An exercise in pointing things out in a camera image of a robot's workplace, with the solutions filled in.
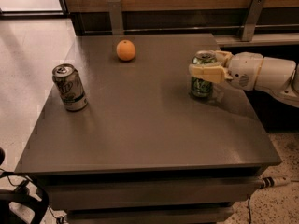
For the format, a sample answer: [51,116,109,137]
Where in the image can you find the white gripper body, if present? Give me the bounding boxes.
[228,52,263,91]

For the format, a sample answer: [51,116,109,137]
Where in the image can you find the grey table drawer unit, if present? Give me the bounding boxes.
[36,166,265,224]

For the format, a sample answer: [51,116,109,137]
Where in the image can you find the black hanging cable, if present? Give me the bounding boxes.
[246,195,252,224]

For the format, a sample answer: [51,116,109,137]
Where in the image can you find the grey metal left bracket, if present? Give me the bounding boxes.
[107,0,124,35]

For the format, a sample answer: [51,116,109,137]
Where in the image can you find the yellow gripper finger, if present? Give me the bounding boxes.
[189,64,233,83]
[215,50,233,67]

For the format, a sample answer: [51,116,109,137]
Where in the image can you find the silver white soda can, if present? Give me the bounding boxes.
[52,63,88,111]

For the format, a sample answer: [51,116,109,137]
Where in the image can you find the white black handle bar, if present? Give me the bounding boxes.
[260,177,291,189]

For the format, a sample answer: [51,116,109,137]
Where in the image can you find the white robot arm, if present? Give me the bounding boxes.
[189,50,299,107]

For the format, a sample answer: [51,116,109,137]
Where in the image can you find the orange fruit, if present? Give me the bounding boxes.
[116,40,136,62]

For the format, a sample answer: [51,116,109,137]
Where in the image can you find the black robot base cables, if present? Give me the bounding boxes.
[0,147,66,224]

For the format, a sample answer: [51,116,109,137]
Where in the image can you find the green soda can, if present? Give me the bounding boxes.
[191,50,216,98]

